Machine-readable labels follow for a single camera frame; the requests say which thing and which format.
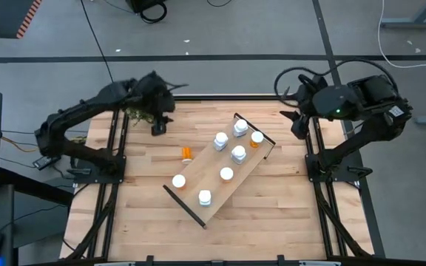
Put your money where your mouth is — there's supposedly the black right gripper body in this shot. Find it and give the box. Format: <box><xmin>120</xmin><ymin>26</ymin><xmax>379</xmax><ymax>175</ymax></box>
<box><xmin>294</xmin><ymin>75</ymin><xmax>328</xmax><ymax>117</ymax></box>

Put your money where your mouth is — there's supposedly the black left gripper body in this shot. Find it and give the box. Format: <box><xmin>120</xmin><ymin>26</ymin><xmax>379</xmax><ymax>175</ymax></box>
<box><xmin>135</xmin><ymin>70</ymin><xmax>175</xmax><ymax>115</ymax></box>

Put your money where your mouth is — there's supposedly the orange medicine bottle white cap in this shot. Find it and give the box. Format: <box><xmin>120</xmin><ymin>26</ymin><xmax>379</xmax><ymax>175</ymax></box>
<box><xmin>249</xmin><ymin>131</ymin><xmax>265</xmax><ymax>149</ymax></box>
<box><xmin>220</xmin><ymin>166</ymin><xmax>234</xmax><ymax>184</ymax></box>
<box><xmin>181</xmin><ymin>146</ymin><xmax>194</xmax><ymax>165</ymax></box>
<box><xmin>172</xmin><ymin>174</ymin><xmax>187</xmax><ymax>190</ymax></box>

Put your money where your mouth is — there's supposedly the green potted plant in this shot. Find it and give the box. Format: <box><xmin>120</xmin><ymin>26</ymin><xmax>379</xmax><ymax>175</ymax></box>
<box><xmin>124</xmin><ymin>106</ymin><xmax>155</xmax><ymax>126</ymax></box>

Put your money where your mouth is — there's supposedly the wooden tray with black ends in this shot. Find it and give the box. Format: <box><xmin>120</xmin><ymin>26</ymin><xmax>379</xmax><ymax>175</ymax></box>
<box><xmin>162</xmin><ymin>112</ymin><xmax>276</xmax><ymax>229</ymax></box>

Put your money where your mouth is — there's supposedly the black floor device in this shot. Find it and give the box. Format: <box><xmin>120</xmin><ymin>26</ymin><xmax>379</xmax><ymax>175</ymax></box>
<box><xmin>126</xmin><ymin>0</ymin><xmax>168</xmax><ymax>24</ymax></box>

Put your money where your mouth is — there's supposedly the black power adapter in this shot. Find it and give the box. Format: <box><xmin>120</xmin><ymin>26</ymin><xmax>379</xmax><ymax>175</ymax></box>
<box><xmin>33</xmin><ymin>154</ymin><xmax>62</xmax><ymax>171</ymax></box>

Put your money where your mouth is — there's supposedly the grey metal stand foot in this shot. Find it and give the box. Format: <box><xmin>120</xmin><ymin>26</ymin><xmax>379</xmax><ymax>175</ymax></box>
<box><xmin>379</xmin><ymin>0</ymin><xmax>426</xmax><ymax>30</ymax></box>

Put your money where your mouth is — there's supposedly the black desk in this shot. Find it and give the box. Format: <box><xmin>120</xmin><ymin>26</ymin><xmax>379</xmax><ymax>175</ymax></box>
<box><xmin>0</xmin><ymin>168</ymin><xmax>74</xmax><ymax>266</ymax></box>

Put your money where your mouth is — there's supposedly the black aluminium table frame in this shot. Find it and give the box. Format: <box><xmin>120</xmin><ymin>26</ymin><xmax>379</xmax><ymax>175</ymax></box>
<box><xmin>64</xmin><ymin>94</ymin><xmax>386</xmax><ymax>266</ymax></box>

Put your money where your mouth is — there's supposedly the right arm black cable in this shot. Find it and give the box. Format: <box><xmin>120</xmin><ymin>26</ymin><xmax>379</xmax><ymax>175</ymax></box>
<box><xmin>274</xmin><ymin>58</ymin><xmax>399</xmax><ymax>109</ymax></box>

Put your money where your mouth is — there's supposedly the black floor cable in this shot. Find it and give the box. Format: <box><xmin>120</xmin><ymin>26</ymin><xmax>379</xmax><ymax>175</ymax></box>
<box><xmin>80</xmin><ymin>0</ymin><xmax>115</xmax><ymax>83</ymax></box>

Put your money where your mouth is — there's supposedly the white floor cable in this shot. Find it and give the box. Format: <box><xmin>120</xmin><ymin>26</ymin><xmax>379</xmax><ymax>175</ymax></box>
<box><xmin>377</xmin><ymin>0</ymin><xmax>426</xmax><ymax>69</ymax></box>

